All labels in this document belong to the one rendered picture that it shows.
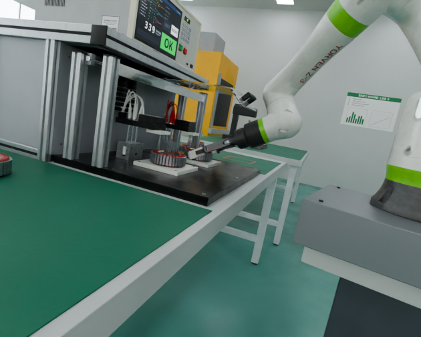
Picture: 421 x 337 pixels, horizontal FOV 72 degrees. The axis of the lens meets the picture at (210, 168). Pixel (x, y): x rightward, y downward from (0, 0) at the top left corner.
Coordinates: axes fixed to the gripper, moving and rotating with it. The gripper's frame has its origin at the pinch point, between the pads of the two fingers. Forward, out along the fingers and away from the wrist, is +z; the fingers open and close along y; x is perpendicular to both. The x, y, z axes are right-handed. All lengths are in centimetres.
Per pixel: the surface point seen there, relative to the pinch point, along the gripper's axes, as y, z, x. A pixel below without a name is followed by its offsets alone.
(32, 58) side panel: -45, 20, 36
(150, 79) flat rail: -26.1, -2.7, 24.1
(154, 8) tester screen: -24, -10, 44
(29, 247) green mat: -80, -7, -11
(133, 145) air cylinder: -26.0, 9.9, 7.3
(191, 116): 323, 126, 87
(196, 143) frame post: 17.4, 7.0, 6.3
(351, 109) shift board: 508, -116, 26
